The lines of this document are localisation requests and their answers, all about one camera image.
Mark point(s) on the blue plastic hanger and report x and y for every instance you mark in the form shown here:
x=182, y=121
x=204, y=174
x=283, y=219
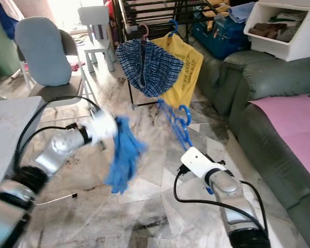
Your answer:
x=187, y=111
x=174, y=22

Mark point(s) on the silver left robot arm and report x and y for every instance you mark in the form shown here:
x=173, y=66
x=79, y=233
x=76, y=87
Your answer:
x=46, y=165

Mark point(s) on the pink hanger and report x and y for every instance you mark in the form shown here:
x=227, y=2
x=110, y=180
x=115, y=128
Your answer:
x=144, y=27

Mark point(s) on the white folding table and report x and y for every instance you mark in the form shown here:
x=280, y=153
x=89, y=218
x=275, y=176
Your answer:
x=10, y=139

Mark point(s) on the green bin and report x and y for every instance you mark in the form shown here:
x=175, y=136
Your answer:
x=0, y=51

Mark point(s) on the grey folding chair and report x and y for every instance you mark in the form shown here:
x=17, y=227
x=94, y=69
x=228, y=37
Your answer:
x=59, y=90

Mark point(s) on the light blue cushion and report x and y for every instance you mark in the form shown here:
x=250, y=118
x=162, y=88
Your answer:
x=44, y=51

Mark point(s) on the small red cloth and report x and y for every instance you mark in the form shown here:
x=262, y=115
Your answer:
x=75, y=66

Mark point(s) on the hanging blue white clothes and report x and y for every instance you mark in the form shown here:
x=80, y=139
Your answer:
x=2, y=13

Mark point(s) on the blue plaid shorts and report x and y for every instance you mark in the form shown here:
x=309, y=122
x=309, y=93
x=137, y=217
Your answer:
x=150, y=67

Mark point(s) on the black metal drying rack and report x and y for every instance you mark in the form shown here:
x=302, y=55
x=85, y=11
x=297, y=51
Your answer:
x=155, y=13

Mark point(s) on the yellow printed T-shirt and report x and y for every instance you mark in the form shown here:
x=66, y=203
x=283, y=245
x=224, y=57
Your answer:
x=183, y=77

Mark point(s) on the blue suitcase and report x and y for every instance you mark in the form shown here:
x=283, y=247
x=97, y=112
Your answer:
x=219, y=39

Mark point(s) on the mustard yellow garment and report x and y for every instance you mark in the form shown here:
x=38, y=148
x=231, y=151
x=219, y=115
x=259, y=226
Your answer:
x=214, y=10

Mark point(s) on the light blue folded towel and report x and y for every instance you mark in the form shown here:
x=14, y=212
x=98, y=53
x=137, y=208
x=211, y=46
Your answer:
x=240, y=11

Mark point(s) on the green sofa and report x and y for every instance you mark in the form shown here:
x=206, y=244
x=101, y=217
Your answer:
x=268, y=88

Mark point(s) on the brown folded cloth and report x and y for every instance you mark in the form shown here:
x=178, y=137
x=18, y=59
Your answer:
x=266, y=30

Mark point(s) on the pink mat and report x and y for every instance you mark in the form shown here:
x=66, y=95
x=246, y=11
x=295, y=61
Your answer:
x=289, y=129

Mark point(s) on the white plastic crate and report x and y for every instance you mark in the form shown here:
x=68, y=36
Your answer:
x=287, y=49

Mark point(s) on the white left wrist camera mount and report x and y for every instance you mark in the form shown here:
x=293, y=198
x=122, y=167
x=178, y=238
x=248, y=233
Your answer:
x=101, y=126

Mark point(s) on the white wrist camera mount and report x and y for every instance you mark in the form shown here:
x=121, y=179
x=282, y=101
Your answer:
x=196, y=163
x=101, y=126

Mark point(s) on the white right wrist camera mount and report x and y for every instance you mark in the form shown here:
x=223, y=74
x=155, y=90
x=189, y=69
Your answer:
x=196, y=163

